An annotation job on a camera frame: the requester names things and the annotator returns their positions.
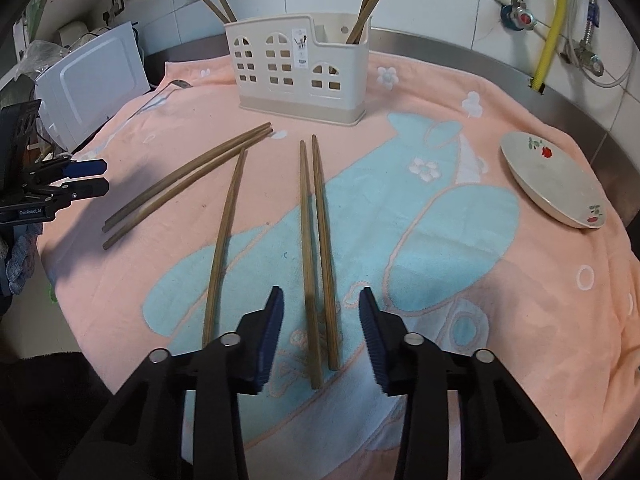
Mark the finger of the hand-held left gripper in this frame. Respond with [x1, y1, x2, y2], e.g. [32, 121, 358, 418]
[25, 177, 110, 207]
[25, 157, 108, 183]

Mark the metal pipe valve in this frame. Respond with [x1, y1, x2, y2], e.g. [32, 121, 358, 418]
[500, 0, 537, 32]
[572, 40, 609, 79]

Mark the cream plastic utensil holder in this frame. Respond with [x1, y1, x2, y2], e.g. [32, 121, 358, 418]
[223, 14, 372, 127]

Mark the yellow gas hose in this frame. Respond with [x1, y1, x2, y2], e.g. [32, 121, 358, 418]
[531, 0, 571, 93]

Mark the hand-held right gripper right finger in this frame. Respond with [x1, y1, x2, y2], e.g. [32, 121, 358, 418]
[359, 287, 583, 480]

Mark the pink printed towel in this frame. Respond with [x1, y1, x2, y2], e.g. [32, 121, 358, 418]
[37, 52, 640, 480]

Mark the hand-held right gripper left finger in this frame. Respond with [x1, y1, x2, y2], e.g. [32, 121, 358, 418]
[60, 286, 285, 480]

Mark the white microwave oven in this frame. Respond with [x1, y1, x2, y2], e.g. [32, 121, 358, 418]
[35, 21, 151, 153]

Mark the clear plastic bag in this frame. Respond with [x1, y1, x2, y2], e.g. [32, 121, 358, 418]
[12, 40, 67, 82]

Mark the white cherry print plate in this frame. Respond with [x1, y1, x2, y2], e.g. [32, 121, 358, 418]
[500, 131, 607, 230]

